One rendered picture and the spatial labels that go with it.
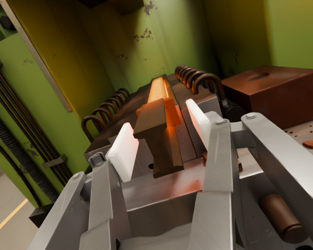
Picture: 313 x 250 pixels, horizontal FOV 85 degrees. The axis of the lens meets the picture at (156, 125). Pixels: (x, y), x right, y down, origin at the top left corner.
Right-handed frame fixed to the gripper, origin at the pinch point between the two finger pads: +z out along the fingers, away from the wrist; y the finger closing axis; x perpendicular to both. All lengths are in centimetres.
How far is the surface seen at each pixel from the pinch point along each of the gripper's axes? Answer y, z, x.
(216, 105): 7.1, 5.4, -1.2
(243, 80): 13.5, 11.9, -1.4
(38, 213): -40.6, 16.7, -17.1
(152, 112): 0.0, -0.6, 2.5
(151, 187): -4.4, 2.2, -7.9
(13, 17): -19.0, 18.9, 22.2
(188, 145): 2.0, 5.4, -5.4
